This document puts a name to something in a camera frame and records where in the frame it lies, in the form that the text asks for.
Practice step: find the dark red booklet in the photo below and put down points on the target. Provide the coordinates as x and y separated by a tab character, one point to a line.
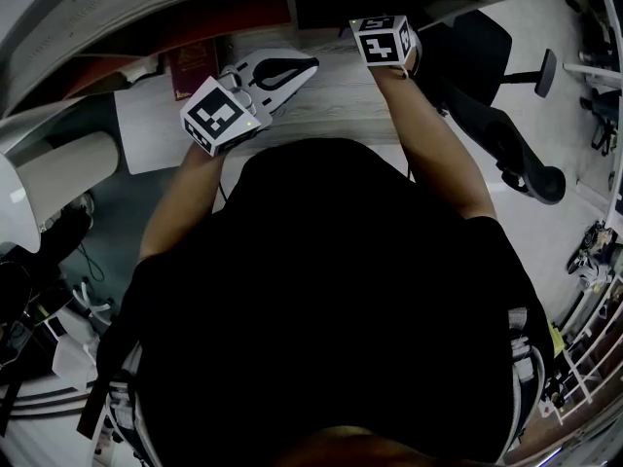
192	68

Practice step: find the white cloth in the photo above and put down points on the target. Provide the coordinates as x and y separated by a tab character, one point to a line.
148	134

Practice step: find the person's right forearm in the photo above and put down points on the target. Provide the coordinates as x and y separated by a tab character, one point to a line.
428	134

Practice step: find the person's left forearm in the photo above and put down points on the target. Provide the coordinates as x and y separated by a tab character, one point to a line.
182	197

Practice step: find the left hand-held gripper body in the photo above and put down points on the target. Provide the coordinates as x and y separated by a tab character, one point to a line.
221	117

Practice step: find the black office chair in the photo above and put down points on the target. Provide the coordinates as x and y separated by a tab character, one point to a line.
467	49

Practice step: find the white metal rack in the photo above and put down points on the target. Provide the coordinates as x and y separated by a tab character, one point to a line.
586	355

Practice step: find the person's black shirt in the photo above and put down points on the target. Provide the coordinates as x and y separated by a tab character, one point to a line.
321	285

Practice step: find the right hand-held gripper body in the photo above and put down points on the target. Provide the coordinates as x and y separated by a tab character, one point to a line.
382	44

